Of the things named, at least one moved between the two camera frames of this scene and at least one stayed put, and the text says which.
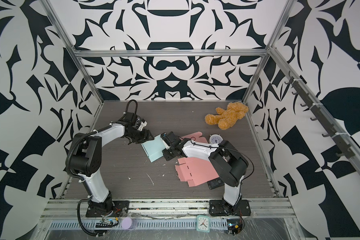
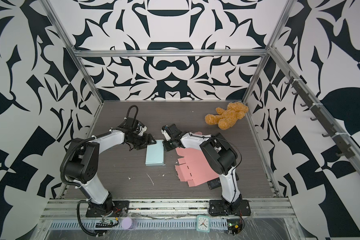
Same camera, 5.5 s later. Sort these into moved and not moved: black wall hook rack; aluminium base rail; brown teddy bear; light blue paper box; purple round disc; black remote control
Moved: light blue paper box
Not moved: purple round disc; aluminium base rail; black remote control; brown teddy bear; black wall hook rack
